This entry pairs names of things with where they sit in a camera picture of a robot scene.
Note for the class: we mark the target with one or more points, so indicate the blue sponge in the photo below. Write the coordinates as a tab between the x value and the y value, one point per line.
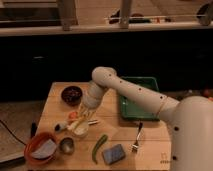
113	154

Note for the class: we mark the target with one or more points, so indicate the yellow banana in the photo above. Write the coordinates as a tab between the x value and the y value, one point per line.
78	120

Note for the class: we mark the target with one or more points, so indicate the green chili pepper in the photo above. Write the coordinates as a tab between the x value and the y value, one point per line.
98	144

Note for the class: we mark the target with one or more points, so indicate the grey white toy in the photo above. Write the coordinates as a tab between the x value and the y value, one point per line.
61	126

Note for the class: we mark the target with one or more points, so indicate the grey cloth in bowl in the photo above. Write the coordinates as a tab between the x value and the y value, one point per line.
45	150

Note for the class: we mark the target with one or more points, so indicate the green plastic tray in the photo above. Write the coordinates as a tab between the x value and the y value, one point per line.
130	107

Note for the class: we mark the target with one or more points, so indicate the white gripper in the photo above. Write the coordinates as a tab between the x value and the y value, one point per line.
92	99

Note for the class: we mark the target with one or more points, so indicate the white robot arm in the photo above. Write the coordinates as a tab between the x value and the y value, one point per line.
191	119

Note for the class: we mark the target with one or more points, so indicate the black marker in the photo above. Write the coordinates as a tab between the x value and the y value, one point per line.
33	129

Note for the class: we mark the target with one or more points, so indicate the wooden table board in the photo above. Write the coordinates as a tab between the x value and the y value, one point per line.
153	153

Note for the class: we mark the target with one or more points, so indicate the metal fork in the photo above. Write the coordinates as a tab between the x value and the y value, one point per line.
135	145

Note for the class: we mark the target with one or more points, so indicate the dark brown bowl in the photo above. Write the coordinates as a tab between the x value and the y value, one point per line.
72	95

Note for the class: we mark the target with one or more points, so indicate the orange bowl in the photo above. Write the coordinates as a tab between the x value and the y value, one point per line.
34	144

